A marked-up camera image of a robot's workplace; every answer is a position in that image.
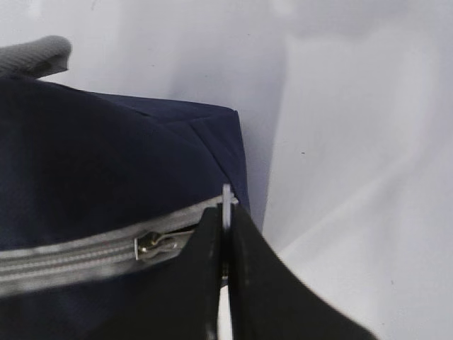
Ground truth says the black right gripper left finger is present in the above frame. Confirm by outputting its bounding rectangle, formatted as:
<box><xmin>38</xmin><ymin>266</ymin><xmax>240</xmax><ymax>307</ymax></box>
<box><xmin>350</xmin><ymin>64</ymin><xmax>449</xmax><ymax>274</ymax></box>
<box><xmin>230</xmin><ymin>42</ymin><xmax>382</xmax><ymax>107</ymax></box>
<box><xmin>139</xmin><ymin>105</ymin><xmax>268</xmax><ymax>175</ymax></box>
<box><xmin>105</xmin><ymin>208</ymin><xmax>222</xmax><ymax>339</ymax></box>

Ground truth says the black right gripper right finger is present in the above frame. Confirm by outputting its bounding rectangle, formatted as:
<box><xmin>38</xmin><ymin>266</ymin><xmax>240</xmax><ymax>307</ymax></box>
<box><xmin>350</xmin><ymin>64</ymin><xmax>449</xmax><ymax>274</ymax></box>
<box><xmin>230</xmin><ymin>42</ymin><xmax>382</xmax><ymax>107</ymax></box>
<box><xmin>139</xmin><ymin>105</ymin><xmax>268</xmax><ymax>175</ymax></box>
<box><xmin>226</xmin><ymin>205</ymin><xmax>376</xmax><ymax>339</ymax></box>

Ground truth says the navy blue lunch bag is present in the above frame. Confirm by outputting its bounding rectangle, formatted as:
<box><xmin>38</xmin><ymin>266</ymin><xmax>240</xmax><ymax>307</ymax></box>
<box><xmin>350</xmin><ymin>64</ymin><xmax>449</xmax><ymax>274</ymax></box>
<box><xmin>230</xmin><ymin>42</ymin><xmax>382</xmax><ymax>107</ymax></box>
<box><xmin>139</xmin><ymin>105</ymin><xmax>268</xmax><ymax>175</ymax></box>
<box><xmin>1</xmin><ymin>36</ymin><xmax>249</xmax><ymax>339</ymax></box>

